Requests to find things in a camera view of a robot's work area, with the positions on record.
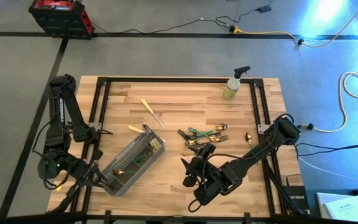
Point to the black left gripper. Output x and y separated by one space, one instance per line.
82 172

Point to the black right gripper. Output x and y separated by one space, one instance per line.
210 180

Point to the grey silverware rack basket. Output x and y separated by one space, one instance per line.
148 165

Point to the white spray bottle yellow label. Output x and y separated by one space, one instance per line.
231 90

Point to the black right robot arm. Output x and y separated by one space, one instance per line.
269 143

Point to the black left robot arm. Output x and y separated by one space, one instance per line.
61 109

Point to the black netgear box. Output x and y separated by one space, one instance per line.
297 197

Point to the white booklet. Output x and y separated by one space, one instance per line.
346 208

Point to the red black tool case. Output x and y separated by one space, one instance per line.
61 18

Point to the black power adapter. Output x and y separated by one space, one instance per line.
264 8

